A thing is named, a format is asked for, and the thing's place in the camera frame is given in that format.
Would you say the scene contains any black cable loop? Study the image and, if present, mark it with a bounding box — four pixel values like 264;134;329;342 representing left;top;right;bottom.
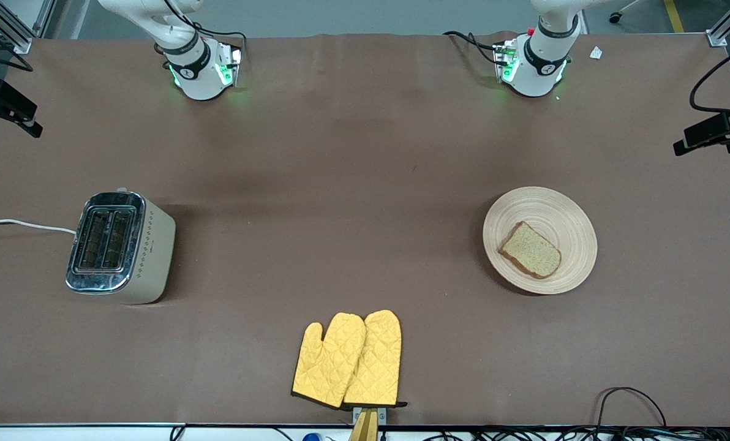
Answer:
596;386;669;429

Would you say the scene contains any round wooden plate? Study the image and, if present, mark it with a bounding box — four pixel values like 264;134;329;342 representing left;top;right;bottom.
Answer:
483;186;598;296

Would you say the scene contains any brown table cover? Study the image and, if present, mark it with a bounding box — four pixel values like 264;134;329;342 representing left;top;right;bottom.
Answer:
0;32;730;426

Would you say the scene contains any brown bread slice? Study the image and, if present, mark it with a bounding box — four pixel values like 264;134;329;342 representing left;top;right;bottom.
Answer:
498;221;562;280

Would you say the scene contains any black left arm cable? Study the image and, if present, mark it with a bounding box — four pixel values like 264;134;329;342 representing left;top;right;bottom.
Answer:
690;42;730;115

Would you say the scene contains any black arm base cable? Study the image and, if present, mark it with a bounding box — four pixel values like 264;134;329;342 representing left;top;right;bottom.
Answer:
443;31;502;65
187;23;247;56

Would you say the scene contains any yellow quilted oven mitt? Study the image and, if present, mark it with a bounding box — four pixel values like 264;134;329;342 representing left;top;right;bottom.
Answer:
291;312;367;409
342;309;408;409

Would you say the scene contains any chrome and beige toaster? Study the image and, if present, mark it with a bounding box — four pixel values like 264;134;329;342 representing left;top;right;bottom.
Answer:
65;189;177;305

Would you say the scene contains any wooden stick with metal bracket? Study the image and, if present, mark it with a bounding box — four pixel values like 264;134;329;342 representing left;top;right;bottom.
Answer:
348;405;388;441

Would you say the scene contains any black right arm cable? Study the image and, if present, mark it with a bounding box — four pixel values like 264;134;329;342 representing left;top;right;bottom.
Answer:
0;17;34;72

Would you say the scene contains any white toaster power cord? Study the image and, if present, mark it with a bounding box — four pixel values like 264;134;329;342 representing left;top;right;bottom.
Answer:
0;219;78;235

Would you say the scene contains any black cable bundle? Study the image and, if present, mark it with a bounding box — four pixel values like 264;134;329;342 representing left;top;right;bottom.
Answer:
426;427;730;441

